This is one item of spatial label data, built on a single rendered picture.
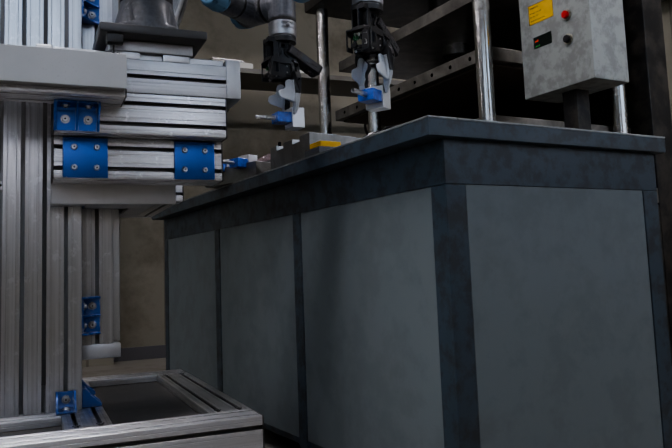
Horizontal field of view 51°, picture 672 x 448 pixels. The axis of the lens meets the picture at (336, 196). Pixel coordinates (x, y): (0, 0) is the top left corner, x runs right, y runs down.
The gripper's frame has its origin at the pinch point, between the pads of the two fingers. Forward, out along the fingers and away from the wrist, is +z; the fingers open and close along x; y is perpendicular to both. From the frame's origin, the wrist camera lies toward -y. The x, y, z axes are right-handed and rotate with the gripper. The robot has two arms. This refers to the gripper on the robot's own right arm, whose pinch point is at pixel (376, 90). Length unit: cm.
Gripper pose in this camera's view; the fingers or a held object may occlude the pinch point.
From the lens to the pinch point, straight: 173.7
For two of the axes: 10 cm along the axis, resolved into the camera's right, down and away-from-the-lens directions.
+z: 0.4, 9.9, -1.0
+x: 8.3, -0.9, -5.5
